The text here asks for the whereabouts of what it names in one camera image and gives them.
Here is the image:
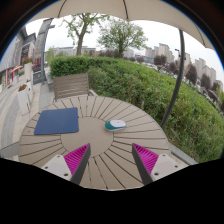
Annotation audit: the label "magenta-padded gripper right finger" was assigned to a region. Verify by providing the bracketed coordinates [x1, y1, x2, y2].
[131, 142, 184, 186]

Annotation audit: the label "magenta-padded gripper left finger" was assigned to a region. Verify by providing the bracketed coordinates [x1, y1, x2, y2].
[41, 142, 92, 186]

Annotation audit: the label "teal and white computer mouse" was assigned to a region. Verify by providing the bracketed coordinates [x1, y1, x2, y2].
[104, 119, 128, 132]

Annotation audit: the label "blue rectangular mouse pad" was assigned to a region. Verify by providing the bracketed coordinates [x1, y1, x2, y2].
[33, 107, 80, 136]

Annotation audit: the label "white planter with red flowers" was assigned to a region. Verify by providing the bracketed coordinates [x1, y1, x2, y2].
[16, 83, 34, 116]

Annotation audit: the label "slatted wooden chair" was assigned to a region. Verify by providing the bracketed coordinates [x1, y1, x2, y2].
[52, 73, 98, 102]

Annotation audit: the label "green hedge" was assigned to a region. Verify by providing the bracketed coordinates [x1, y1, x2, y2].
[49, 54, 224, 164]

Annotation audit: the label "tall white planter with flowers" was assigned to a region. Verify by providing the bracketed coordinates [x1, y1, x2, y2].
[21, 57, 34, 83]

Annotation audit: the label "distant apartment buildings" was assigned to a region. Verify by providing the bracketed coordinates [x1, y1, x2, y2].
[144, 42, 218, 88]

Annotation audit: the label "grey storefront building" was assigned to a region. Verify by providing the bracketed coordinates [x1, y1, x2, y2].
[0, 26, 37, 98]

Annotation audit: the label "grey sign pillar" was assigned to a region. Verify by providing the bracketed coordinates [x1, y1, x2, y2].
[32, 18, 56, 85]

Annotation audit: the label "thin-crowned tree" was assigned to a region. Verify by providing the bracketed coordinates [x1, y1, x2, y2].
[61, 13, 110, 57]

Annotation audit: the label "dense round-crowned tree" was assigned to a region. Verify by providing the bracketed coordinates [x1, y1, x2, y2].
[96, 18, 148, 59]

